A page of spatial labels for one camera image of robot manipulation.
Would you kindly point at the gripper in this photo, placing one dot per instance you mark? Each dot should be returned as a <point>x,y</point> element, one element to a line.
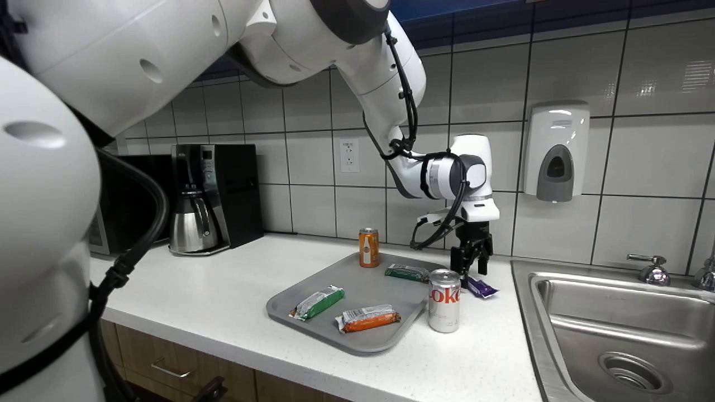
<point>473,231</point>

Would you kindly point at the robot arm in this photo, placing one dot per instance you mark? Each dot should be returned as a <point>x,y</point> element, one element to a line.
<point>167,50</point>

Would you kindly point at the grey tray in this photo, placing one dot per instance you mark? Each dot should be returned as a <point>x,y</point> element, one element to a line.
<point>363,290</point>

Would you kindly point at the purple snack packet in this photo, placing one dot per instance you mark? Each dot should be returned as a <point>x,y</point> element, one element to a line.
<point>480,288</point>

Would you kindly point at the silver drink can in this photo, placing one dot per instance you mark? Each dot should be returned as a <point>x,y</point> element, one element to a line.
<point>444,304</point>

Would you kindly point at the dark green snack packet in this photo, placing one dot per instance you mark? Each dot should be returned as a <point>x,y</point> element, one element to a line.
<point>406,272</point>

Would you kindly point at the orange drink can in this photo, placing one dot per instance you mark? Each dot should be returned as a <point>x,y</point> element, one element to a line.
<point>368,248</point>

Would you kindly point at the orange snack packet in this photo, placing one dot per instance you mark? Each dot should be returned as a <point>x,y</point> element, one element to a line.
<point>368,318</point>

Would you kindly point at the white soap dispenser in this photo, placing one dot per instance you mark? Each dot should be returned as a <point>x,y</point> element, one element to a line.
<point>556,151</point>

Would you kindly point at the light green snack packet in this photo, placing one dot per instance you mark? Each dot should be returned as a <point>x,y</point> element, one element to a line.
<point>318,302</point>

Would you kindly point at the steel sink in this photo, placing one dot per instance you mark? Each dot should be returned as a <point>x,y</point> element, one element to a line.
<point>614,324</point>

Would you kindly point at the chrome tap lever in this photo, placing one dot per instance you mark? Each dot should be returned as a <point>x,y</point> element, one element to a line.
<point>652,271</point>

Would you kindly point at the chrome tap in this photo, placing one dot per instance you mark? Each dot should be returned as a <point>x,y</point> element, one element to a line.
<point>706,276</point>

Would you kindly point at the black coffee maker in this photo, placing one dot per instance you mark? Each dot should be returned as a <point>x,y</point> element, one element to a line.
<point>234,190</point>

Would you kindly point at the steel coffee carafe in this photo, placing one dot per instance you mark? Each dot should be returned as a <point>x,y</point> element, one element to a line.
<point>192,223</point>

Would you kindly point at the wooden drawer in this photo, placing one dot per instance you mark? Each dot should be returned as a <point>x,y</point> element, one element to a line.
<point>167,357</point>

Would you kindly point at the black microwave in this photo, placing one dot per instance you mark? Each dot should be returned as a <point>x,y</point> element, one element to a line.
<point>131,201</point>

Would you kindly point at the white wall socket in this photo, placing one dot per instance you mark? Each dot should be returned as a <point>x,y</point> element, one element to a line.
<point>349,155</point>

